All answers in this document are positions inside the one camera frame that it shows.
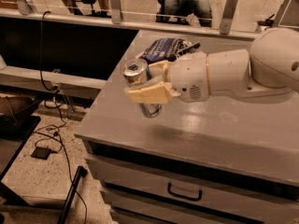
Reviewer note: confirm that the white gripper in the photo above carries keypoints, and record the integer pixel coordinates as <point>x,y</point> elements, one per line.
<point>189,77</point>

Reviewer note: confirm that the silver blue redbull can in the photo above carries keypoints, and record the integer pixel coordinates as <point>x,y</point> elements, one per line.
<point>136,72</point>

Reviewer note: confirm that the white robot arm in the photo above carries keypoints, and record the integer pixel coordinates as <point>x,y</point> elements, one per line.
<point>266,73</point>

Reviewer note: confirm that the blue crumpled chip bag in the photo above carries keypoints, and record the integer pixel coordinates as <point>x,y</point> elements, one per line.
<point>168,49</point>

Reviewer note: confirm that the seated person in jeans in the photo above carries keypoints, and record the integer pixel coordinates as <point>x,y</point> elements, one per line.
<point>199,8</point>

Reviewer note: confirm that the grey cabinet with drawers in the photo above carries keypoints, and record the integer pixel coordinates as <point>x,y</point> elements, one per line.
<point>244,157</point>

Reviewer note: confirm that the black metal stand leg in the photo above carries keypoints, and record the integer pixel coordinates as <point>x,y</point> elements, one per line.
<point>80,172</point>

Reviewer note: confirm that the small black floor box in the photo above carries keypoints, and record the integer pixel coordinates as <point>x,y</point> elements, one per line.
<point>41,153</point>

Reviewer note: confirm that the dark chair at left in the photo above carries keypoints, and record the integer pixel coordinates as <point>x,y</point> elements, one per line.
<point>17,122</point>

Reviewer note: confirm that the black drawer handle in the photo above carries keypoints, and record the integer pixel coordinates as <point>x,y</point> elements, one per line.
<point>189,195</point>

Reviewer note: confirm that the metal railing frame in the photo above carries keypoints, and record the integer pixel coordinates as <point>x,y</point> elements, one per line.
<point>142,14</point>

